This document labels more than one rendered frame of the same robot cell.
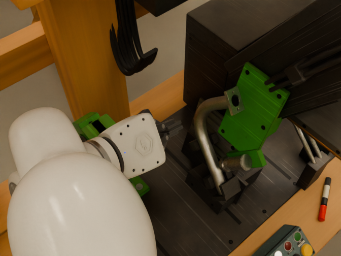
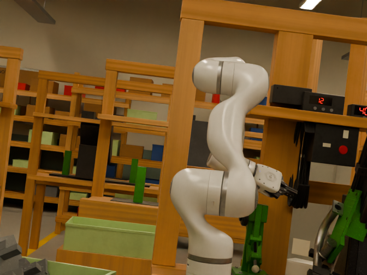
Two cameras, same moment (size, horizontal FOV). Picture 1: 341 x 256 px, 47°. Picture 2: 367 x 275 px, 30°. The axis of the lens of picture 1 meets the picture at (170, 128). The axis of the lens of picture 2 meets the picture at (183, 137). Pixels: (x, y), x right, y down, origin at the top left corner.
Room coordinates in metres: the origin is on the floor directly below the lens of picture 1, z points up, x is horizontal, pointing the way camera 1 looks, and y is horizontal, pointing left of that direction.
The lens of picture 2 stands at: (-1.72, -1.17, 1.34)
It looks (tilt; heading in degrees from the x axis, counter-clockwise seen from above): 1 degrees up; 38
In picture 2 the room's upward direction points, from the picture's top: 7 degrees clockwise
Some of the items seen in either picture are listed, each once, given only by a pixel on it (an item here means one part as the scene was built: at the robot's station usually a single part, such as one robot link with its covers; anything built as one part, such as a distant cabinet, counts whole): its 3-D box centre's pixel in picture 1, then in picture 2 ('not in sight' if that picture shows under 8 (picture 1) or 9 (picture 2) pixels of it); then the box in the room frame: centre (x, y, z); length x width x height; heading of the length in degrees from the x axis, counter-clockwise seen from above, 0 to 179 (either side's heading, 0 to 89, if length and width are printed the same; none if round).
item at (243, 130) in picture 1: (259, 107); (353, 219); (0.55, -0.20, 1.17); 0.13 x 0.12 x 0.20; 130
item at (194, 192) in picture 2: not in sight; (202, 213); (-0.22, -0.10, 1.17); 0.19 x 0.12 x 0.24; 121
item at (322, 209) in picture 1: (325, 198); not in sight; (0.45, -0.41, 0.91); 0.13 x 0.02 x 0.02; 158
